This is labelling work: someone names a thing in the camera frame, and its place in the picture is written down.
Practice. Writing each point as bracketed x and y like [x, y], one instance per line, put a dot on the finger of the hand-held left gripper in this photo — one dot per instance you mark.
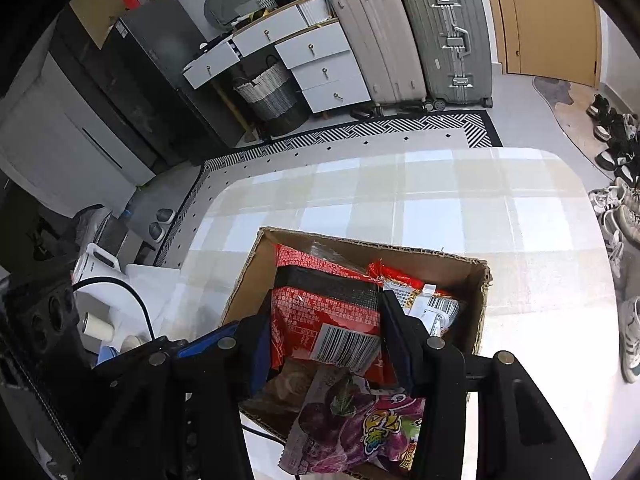
[207, 340]

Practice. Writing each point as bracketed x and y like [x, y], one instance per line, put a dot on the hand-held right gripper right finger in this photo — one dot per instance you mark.
[400, 350]

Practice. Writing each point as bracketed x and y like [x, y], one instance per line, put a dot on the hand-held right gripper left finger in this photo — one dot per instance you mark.
[261, 360]

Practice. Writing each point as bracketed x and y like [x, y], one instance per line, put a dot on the small white red snack packet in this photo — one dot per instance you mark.
[430, 305]

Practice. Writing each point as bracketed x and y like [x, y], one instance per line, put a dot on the red black-banded snack packet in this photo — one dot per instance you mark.
[320, 310]

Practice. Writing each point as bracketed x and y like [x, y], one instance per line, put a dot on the purple grape gummy packet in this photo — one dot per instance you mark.
[345, 430]

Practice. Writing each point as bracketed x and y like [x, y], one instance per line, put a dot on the brown cardboard box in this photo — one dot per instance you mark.
[462, 272]

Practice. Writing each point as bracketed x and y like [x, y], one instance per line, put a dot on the white roll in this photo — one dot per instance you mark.
[97, 326]

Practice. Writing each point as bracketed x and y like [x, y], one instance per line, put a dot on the blue bowls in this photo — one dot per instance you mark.
[106, 356]

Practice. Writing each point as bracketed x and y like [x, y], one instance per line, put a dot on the white kettle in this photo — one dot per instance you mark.
[95, 262]

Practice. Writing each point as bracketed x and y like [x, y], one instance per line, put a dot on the grey slipper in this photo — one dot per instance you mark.
[156, 232]
[166, 217]

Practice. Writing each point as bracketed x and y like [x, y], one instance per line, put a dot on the black cabinet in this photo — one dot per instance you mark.
[110, 90]

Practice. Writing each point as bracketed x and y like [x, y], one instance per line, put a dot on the woven laundry basket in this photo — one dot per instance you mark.
[272, 97]

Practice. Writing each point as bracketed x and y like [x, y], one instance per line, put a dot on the pile of sneakers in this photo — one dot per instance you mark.
[620, 200]

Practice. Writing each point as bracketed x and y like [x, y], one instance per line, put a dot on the dark grey fridge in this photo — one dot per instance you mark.
[170, 65]

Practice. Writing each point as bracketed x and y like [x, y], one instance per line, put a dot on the beige grey door mat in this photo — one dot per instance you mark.
[570, 110]

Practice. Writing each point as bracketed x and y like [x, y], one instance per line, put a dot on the white drawer cabinet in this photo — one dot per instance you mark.
[320, 60]

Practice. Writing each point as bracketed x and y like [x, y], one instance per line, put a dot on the beige suitcase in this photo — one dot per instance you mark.
[372, 40]

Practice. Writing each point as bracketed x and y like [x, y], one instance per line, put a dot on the cardboard sheet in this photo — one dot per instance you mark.
[95, 10]

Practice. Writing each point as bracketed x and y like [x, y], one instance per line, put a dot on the grey suitcase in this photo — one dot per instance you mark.
[442, 35]

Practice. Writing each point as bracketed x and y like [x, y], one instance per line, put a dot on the wooden door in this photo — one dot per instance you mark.
[550, 15]

